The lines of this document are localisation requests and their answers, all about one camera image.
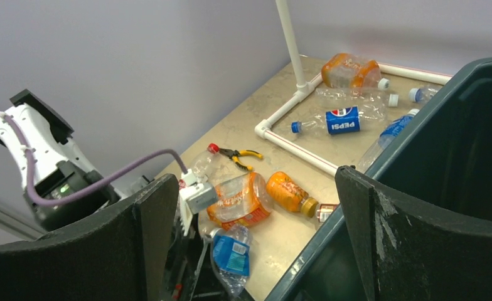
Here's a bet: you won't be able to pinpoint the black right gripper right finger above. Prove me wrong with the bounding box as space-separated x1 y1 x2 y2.
334 166 492 300

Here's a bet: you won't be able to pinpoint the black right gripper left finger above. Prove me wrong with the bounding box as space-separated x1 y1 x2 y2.
0 174 179 300

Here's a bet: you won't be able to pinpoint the red cap red label bottle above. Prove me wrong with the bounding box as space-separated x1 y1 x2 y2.
315 203 338 223

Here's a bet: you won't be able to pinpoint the blue label water bottle front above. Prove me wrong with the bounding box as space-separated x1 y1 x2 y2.
211 224 252 297

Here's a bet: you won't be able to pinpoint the large orange label crushed bottle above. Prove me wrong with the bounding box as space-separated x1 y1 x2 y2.
206 172 274 230

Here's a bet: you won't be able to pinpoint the small orange bottle amber cap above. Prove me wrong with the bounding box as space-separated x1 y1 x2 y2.
266 171 319 218

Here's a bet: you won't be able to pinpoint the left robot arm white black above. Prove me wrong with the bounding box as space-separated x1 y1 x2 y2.
0 89 127 231

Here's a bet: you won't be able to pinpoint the dark green plastic bin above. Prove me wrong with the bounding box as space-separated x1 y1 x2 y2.
267 58 492 300

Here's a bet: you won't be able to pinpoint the blue label bottle upright centre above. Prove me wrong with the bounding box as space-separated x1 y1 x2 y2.
356 108 420 172

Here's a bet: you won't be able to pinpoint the clear bottle red cap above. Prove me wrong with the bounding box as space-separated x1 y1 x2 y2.
190 143 228 186

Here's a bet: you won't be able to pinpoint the clear Pepsi bottle blue cap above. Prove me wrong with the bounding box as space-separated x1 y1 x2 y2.
290 105 388 135

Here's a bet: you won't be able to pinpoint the yellow black pliers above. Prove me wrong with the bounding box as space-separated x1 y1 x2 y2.
219 148 264 172

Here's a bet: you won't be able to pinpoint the clear crushed bottle back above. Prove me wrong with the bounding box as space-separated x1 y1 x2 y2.
408 84 442 105

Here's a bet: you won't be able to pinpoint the orange label bottle far corner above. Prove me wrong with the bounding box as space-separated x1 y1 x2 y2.
321 53 390 90

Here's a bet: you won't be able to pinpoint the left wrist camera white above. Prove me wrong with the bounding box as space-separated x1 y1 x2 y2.
178 169 218 236

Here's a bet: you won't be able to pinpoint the white PVC pipe frame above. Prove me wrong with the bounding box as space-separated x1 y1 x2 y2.
254 0 454 177

